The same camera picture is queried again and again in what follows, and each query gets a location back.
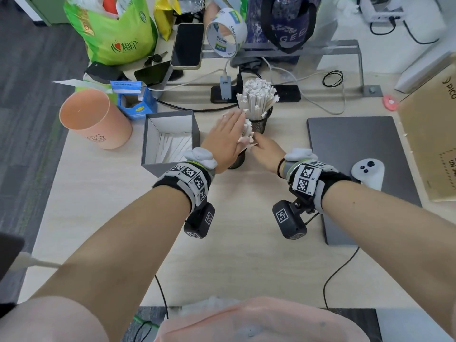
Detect purple tote bag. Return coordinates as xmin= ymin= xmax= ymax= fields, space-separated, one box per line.
xmin=245 ymin=0 xmax=323 ymax=54

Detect brown cardboard box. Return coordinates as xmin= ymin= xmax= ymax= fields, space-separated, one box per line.
xmin=397 ymin=63 xmax=456 ymax=203

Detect person's right hand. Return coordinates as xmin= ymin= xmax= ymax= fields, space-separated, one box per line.
xmin=249 ymin=132 xmax=286 ymax=175

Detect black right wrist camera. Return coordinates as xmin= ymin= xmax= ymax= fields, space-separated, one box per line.
xmin=272 ymin=199 xmax=308 ymax=240

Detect left wristband with marker tags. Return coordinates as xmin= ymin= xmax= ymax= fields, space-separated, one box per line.
xmin=153 ymin=147 xmax=218 ymax=214

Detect blue small carton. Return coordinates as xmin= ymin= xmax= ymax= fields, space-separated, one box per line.
xmin=110 ymin=81 xmax=158 ymax=121

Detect thin black cable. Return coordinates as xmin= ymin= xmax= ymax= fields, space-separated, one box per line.
xmin=322 ymin=246 xmax=361 ymax=310

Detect black strap with white band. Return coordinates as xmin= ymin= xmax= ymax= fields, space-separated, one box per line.
xmin=0 ymin=231 xmax=60 ymax=283

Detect black flat smartphone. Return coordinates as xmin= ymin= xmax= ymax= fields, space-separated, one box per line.
xmin=134 ymin=61 xmax=184 ymax=87

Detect white panel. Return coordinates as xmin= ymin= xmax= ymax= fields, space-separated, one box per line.
xmin=393 ymin=42 xmax=456 ymax=94

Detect grey closed laptop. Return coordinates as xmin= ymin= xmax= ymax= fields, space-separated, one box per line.
xmin=307 ymin=116 xmax=423 ymax=246

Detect green plastic shopping bag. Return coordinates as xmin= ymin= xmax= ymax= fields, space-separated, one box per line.
xmin=63 ymin=0 xmax=159 ymax=67

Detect smartphone with pale case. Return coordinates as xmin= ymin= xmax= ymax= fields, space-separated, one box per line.
xmin=170 ymin=23 xmax=206 ymax=71

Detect wristband with marker tags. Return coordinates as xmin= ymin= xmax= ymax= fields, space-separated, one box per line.
xmin=283 ymin=148 xmax=352 ymax=215
xmin=153 ymin=147 xmax=218 ymax=214

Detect yellow snack packet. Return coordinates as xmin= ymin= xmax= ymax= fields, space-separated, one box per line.
xmin=153 ymin=0 xmax=182 ymax=42

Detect bundle of white wrapped sticks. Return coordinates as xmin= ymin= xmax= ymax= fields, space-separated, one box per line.
xmin=236 ymin=78 xmax=280 ymax=120

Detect white charging cable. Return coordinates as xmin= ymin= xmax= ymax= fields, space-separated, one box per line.
xmin=148 ymin=57 xmax=347 ymax=116

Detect black mesh pen holder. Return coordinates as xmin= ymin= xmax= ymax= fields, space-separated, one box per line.
xmin=246 ymin=107 xmax=273 ymax=135

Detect grey plug charger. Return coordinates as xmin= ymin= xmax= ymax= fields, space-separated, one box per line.
xmin=219 ymin=75 xmax=232 ymax=100

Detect grey open cardboard box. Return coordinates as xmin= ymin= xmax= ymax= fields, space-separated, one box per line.
xmin=141 ymin=110 xmax=201 ymax=178

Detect coiled black cable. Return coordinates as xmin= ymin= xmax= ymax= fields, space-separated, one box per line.
xmin=322 ymin=70 xmax=344 ymax=88

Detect handful of white paper sticks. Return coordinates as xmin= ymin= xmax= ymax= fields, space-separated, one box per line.
xmin=237 ymin=119 xmax=258 ymax=148

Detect person's right forearm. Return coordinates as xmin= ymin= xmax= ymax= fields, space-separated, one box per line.
xmin=321 ymin=180 xmax=456 ymax=339

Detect pile of white flat sticks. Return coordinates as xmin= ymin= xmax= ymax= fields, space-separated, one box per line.
xmin=156 ymin=133 xmax=193 ymax=164

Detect pink shirt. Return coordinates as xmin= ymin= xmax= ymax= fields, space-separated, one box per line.
xmin=156 ymin=296 xmax=372 ymax=342

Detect white handheld controller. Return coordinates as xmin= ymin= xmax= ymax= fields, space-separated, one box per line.
xmin=351 ymin=158 xmax=385 ymax=192

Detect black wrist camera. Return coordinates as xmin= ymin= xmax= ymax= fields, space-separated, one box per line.
xmin=272 ymin=199 xmax=308 ymax=240
xmin=183 ymin=202 xmax=216 ymax=240

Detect black wallet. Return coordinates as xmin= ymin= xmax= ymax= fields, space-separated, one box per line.
xmin=85 ymin=61 xmax=124 ymax=82

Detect black power strip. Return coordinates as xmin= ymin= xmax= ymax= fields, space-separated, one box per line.
xmin=210 ymin=84 xmax=302 ymax=104

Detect black keys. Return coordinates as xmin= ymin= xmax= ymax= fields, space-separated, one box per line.
xmin=144 ymin=51 xmax=169 ymax=67

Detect right wristband with marker tags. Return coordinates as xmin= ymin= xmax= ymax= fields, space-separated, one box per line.
xmin=283 ymin=148 xmax=352 ymax=215

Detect person's left forearm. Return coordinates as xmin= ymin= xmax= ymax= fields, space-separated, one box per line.
xmin=31 ymin=185 xmax=193 ymax=342

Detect white printed tape roll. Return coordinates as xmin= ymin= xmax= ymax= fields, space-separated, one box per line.
xmin=205 ymin=7 xmax=248 ymax=59

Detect white device with black cable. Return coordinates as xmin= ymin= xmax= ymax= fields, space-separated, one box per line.
xmin=358 ymin=0 xmax=440 ymax=45

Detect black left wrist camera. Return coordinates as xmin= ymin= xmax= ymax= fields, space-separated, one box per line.
xmin=183 ymin=202 xmax=216 ymax=240

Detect pink cylindrical bin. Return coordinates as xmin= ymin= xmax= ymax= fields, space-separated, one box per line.
xmin=59 ymin=89 xmax=133 ymax=150

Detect small black mesh cup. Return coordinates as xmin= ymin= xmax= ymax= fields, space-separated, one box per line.
xmin=228 ymin=149 xmax=247 ymax=170

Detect person's left hand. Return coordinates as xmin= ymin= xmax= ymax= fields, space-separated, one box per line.
xmin=200 ymin=108 xmax=247 ymax=174

